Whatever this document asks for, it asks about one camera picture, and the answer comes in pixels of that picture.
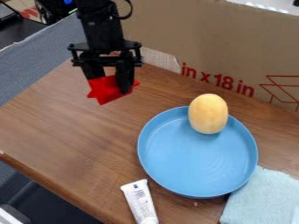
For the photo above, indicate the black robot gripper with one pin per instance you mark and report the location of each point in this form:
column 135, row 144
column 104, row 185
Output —
column 105, row 46

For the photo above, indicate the red plastic block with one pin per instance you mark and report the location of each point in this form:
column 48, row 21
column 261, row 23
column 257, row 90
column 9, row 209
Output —
column 104, row 90

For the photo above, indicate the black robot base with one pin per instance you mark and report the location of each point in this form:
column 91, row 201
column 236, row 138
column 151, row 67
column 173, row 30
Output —
column 53, row 10

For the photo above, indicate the grey fabric divider panel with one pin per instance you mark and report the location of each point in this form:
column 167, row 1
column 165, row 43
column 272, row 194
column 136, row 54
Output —
column 28, row 59

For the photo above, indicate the yellow potato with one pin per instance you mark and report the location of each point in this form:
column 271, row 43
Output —
column 208, row 113

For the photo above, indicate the brown cardboard box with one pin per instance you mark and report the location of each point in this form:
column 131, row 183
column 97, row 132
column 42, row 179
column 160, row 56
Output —
column 229, row 44

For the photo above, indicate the blue round plate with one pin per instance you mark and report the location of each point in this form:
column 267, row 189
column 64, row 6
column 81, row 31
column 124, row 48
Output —
column 196, row 165

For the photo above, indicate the white cream tube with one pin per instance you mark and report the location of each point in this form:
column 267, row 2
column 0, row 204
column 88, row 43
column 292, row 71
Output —
column 139, row 200

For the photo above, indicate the light blue towel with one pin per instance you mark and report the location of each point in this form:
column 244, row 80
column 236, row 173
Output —
column 265, row 201

